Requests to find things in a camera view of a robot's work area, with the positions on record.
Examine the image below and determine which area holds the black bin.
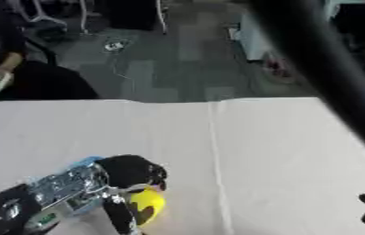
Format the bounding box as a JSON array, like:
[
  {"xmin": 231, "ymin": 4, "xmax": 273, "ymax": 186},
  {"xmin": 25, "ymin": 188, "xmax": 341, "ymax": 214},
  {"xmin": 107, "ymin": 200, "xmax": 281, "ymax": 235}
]
[{"xmin": 105, "ymin": 0, "xmax": 159, "ymax": 31}]

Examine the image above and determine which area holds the white office chair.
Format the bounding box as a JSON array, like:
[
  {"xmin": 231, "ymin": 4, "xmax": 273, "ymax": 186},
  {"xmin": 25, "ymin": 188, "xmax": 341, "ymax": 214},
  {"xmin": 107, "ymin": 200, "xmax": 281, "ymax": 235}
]
[{"xmin": 6, "ymin": 0, "xmax": 94, "ymax": 42}]

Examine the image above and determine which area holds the white cabinet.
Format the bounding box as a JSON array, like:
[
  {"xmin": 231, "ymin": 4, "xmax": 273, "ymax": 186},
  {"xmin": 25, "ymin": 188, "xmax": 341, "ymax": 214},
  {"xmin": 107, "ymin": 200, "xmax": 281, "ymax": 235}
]
[{"xmin": 227, "ymin": 12, "xmax": 279, "ymax": 62}]

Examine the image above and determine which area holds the yellow toy fruit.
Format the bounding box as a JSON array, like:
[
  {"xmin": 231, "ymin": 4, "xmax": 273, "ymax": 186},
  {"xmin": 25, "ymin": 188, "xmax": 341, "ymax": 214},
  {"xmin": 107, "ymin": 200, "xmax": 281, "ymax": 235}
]
[{"xmin": 127, "ymin": 186, "xmax": 169, "ymax": 227}]

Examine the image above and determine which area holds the thick black diagonal bar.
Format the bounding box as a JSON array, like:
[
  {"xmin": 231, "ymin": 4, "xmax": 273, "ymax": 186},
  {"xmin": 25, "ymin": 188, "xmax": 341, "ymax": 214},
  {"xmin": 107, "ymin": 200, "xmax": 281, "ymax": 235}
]
[{"xmin": 248, "ymin": 0, "xmax": 365, "ymax": 164}]

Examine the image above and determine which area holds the person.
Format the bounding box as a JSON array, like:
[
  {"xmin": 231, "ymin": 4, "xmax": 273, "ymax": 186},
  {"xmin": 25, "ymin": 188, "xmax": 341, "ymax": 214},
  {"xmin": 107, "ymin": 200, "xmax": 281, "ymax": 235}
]
[{"xmin": 0, "ymin": 0, "xmax": 101, "ymax": 104}]

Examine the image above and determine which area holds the white floor outlet with cable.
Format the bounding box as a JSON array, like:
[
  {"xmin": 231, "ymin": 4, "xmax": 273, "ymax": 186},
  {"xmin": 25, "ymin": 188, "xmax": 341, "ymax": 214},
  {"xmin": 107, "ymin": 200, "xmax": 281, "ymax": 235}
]
[{"xmin": 102, "ymin": 37, "xmax": 135, "ymax": 81}]

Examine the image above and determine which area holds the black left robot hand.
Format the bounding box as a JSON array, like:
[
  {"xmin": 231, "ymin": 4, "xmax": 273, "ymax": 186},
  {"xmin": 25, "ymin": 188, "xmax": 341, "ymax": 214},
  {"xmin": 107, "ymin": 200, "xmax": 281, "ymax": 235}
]
[{"xmin": 94, "ymin": 154, "xmax": 170, "ymax": 235}]

